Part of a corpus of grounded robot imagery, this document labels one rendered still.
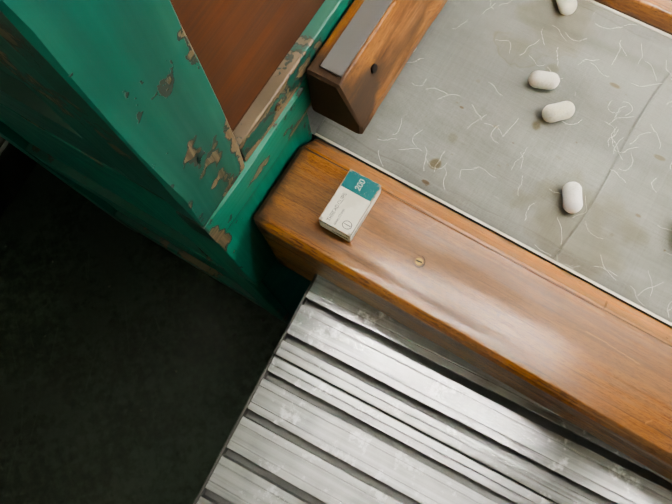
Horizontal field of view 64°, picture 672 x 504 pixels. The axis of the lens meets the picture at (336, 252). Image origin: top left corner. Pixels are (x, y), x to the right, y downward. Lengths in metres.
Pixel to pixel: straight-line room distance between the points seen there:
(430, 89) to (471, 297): 0.24
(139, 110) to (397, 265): 0.29
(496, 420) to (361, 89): 0.36
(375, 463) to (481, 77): 0.43
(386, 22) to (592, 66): 0.26
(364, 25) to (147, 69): 0.25
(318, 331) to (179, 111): 0.33
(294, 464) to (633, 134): 0.50
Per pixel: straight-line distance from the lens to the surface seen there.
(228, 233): 0.52
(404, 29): 0.55
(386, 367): 0.60
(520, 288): 0.54
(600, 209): 0.61
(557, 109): 0.62
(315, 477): 0.61
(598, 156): 0.64
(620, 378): 0.56
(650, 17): 0.73
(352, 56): 0.50
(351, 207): 0.52
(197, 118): 0.38
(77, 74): 0.28
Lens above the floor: 1.27
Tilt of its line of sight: 75 degrees down
